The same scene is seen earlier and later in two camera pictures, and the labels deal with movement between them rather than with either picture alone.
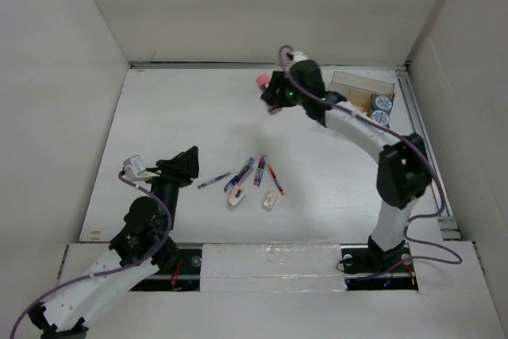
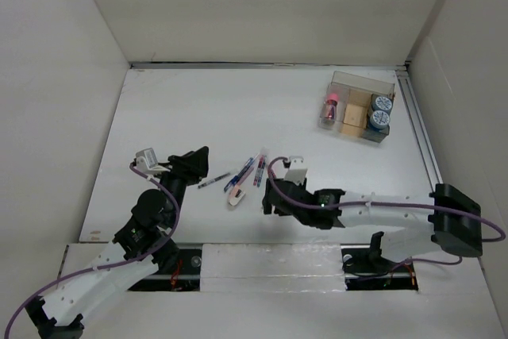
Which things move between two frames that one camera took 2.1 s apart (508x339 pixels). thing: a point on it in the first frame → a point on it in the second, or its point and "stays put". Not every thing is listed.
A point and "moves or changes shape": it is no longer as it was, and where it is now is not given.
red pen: x=256 y=174 stays put
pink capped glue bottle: x=263 y=82 moves or changes shape
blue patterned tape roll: x=380 y=117 stays put
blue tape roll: x=383 y=102 stays put
